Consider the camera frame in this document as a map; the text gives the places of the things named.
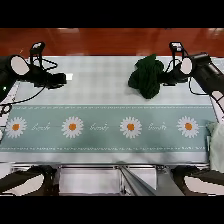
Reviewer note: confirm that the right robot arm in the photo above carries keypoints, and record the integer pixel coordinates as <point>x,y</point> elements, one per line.
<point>208,71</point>

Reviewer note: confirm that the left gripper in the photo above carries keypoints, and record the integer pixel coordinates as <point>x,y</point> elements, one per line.
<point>55,80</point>

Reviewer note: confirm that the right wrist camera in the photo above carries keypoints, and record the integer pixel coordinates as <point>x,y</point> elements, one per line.
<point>177,50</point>

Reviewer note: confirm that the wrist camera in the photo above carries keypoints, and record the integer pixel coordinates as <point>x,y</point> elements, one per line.
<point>177,50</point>
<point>37,51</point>

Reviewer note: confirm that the pale green garment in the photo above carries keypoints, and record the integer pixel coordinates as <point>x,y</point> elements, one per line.
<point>216,143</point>

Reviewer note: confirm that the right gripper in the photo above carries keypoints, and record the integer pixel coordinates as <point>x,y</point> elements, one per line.
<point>173,77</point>

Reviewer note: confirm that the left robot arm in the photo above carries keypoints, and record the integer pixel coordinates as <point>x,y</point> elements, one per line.
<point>10,71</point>

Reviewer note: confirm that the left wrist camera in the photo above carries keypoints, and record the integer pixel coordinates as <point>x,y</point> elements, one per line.
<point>37,51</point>

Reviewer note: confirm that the silver frame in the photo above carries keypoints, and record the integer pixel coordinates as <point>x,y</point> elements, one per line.
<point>133,180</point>

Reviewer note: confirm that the dark green garment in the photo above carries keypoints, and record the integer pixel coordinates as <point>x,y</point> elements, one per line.
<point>146,76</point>

